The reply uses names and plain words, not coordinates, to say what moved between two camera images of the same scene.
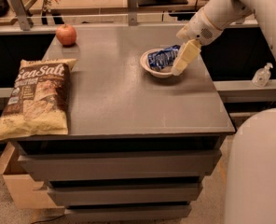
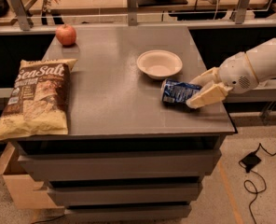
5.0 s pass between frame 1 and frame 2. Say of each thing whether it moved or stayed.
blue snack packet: moved
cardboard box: stayed
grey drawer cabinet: stayed
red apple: stayed
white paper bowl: stayed
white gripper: moved
